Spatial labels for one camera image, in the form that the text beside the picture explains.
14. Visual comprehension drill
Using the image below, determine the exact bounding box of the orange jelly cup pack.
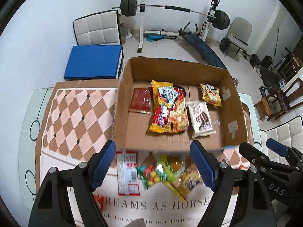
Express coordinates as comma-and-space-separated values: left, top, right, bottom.
167, 155, 185, 174

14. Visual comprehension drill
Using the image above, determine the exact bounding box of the green gumball candy bag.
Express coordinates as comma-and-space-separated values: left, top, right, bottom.
136, 161, 177, 190

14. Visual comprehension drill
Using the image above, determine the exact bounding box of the yellow panda snack bag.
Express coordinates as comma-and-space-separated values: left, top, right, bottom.
200, 84, 222, 107

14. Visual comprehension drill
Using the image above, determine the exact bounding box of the dark red snack packet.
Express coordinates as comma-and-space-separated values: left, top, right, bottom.
128, 88, 152, 114

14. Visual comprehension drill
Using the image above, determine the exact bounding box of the black blue sit-up bench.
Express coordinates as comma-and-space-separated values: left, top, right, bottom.
179, 22, 227, 70

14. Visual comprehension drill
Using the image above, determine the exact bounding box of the open cardboard box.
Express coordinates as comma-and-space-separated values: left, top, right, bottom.
112, 57, 253, 151

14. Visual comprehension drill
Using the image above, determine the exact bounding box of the white chocolate wafer packet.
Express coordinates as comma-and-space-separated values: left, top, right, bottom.
185, 101, 216, 139

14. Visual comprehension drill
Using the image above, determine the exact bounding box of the yellow egg biscuit bag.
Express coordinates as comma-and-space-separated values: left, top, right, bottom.
164, 163, 202, 201

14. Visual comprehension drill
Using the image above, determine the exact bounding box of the orange panda snack bag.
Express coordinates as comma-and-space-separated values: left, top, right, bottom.
94, 194, 105, 213

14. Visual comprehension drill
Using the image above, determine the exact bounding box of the grey folding chair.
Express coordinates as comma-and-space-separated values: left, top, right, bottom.
219, 16, 253, 55

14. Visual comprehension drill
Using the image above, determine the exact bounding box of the checkered printed tablecloth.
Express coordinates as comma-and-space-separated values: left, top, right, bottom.
34, 79, 255, 227

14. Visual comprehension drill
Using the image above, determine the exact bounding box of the white chair with blue cushion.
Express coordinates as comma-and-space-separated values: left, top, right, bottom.
64, 10, 124, 80

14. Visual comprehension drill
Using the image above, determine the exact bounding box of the dark wooden chair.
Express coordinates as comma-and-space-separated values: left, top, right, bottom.
266, 78, 302, 121

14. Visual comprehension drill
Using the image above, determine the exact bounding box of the barbell with black plates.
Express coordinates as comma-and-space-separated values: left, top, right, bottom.
112, 0, 231, 30

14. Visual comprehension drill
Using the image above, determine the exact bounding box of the white padded chair right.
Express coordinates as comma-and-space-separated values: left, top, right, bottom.
260, 116, 303, 165

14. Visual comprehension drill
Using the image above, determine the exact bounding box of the yellow instant noodle packet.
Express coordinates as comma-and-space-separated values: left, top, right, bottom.
148, 80, 189, 134

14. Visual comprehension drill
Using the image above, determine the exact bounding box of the white red long packet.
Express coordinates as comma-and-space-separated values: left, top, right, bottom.
116, 150, 140, 196

